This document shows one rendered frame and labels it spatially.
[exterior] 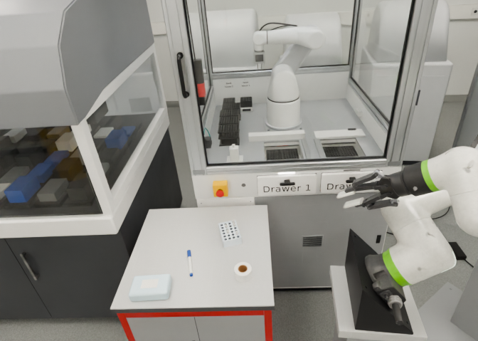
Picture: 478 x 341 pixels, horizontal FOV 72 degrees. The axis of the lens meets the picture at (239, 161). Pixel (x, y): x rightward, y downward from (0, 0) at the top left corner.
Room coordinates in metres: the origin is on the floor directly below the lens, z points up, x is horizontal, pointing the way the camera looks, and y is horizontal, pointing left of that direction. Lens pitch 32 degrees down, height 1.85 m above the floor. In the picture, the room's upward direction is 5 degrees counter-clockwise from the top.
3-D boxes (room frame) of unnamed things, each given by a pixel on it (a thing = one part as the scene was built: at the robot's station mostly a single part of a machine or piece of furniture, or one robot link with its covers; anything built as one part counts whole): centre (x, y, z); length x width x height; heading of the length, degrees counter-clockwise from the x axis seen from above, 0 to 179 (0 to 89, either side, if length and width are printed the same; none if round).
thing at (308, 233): (1.82, -0.31, 0.40); 1.03 x 0.95 x 0.80; 86
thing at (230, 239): (1.13, 0.07, 0.78); 0.12 x 0.08 x 0.04; 11
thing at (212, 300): (1.07, 0.20, 0.38); 0.62 x 0.58 x 0.76; 86
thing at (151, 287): (0.86, 0.38, 0.78); 0.15 x 0.10 x 0.04; 89
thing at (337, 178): (1.32, -0.54, 0.87); 0.29 x 0.02 x 0.11; 86
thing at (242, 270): (0.90, 0.02, 0.78); 0.07 x 0.07 x 0.04
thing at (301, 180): (1.34, -0.23, 0.87); 0.29 x 0.02 x 0.11; 86
